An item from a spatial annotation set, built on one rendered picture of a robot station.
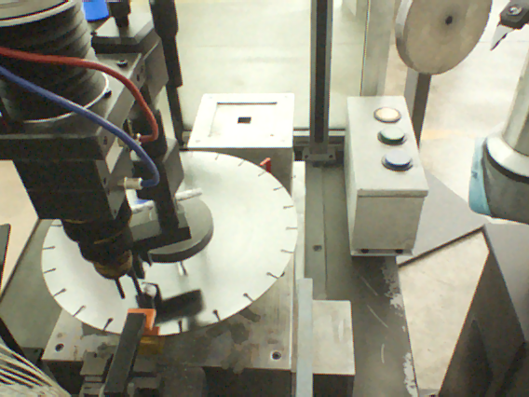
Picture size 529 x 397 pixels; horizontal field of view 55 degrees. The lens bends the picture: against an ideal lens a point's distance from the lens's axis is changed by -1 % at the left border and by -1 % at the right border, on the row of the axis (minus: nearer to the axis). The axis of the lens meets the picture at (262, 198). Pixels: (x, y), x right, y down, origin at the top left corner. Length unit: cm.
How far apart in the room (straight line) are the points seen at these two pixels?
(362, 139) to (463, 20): 84
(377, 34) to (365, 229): 36
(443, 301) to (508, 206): 107
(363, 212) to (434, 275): 110
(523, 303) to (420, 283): 99
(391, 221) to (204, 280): 36
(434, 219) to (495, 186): 130
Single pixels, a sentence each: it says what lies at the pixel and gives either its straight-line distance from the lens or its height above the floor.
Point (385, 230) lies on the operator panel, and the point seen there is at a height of 81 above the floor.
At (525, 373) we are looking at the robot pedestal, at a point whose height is 64.
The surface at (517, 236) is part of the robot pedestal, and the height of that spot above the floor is 75.
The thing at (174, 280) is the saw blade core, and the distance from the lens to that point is 62.
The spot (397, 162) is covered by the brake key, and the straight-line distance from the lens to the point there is 85.
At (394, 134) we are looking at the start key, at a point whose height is 91.
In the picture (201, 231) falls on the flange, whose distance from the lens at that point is 65.
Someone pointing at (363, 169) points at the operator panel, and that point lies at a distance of 84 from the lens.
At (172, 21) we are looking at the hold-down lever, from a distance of 43.
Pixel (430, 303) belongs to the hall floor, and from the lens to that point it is 183.
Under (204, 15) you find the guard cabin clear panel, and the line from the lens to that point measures 102.
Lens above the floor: 141
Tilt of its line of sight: 41 degrees down
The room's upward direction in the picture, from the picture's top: 4 degrees counter-clockwise
